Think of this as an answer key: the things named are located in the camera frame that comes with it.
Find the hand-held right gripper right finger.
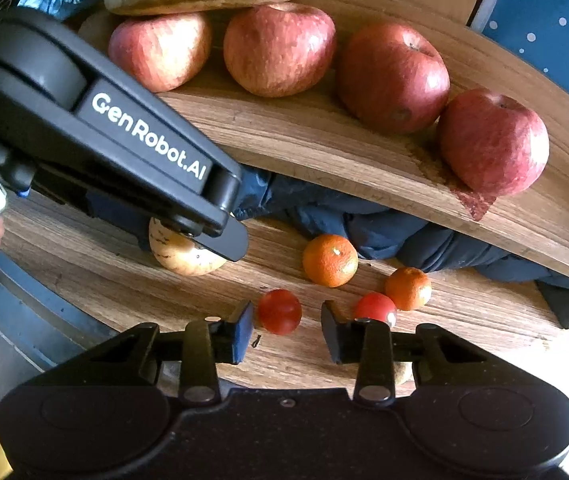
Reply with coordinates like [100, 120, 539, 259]
[321, 300, 487, 408]

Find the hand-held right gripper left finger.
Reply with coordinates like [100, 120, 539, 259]
[87, 301, 256, 407]

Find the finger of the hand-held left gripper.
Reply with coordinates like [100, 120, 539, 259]
[157, 212, 251, 264]
[87, 192, 152, 253]

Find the red cherry tomato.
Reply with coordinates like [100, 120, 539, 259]
[257, 288, 303, 336]
[353, 292, 398, 327]

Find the large striped pepino melon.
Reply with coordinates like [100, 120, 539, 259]
[148, 217, 230, 277]

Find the small orange mandarin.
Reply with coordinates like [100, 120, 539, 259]
[385, 267, 433, 311]
[303, 234, 359, 288]

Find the metal baking tray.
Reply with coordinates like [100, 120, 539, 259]
[0, 254, 121, 418]

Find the brown kiwi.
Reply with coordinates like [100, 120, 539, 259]
[78, 10, 125, 54]

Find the red apple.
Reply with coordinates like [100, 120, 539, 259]
[335, 22, 451, 135]
[438, 88, 550, 198]
[223, 2, 337, 98]
[108, 10, 214, 94]

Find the dark blue cloth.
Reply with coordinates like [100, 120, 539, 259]
[234, 169, 569, 329]

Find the wooden desk shelf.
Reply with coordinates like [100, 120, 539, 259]
[77, 0, 569, 292]

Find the blue white-dotted cloth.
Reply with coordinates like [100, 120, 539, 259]
[479, 0, 569, 126]

